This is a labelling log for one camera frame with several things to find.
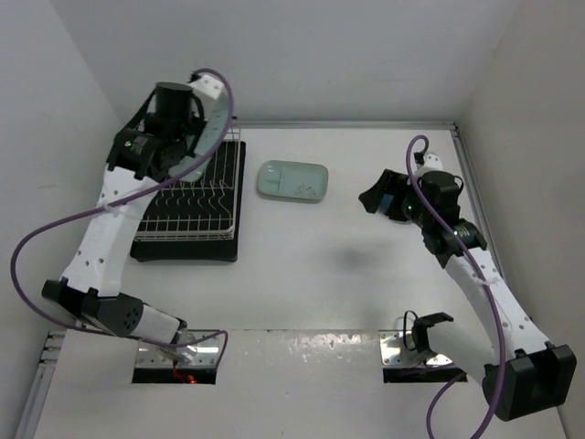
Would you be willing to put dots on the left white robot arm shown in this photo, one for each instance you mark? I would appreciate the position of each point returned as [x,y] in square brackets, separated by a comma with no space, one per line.
[90,287]

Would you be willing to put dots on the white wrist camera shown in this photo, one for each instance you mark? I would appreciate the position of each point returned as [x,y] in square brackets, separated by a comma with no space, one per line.
[429,162]
[208,89]

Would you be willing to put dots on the black drainer tray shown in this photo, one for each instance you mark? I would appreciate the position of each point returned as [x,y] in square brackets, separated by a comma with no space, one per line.
[220,251]

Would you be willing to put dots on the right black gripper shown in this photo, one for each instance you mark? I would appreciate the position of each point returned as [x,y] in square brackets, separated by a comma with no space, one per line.
[390,182]

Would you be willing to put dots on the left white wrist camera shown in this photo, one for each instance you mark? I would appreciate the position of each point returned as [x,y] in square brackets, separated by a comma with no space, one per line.
[208,89]

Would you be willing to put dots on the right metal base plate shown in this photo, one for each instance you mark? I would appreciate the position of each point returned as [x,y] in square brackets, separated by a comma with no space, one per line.
[397,352]

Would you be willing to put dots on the light green plate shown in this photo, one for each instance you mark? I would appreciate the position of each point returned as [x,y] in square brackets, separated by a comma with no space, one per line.
[293,180]
[213,131]

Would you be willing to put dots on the dark blue leaf dish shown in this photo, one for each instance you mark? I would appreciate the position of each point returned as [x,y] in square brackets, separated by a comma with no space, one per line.
[386,202]

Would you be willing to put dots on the white wire dish rack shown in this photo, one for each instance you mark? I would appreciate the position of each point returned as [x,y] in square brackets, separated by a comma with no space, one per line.
[205,210]

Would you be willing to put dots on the metal base plate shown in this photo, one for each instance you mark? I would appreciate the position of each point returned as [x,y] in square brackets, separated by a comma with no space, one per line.
[397,352]
[202,352]

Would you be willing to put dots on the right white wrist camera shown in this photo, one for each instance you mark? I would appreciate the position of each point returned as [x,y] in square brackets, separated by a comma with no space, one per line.
[429,162]

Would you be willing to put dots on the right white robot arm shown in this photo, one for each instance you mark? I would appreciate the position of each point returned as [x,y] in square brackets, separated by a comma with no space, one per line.
[519,368]

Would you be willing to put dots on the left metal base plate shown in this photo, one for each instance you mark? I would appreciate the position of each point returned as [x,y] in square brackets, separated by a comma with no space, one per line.
[202,352]

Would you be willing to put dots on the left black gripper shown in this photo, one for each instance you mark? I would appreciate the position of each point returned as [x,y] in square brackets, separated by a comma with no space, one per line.
[196,116]

